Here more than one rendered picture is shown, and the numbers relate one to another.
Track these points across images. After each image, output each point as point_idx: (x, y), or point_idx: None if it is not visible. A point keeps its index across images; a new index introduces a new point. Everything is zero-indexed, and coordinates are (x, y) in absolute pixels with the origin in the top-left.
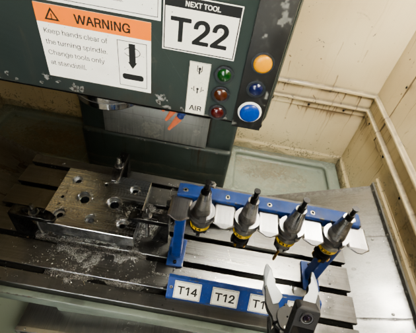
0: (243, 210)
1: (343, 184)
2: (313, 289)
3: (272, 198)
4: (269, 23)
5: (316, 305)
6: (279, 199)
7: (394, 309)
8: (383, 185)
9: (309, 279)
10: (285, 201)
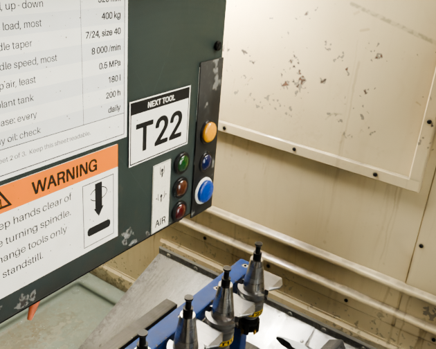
0: (184, 336)
1: (117, 280)
2: (297, 345)
3: (104, 347)
4: (207, 91)
5: (332, 339)
6: (111, 340)
7: (297, 336)
8: (175, 239)
9: (284, 343)
10: (120, 336)
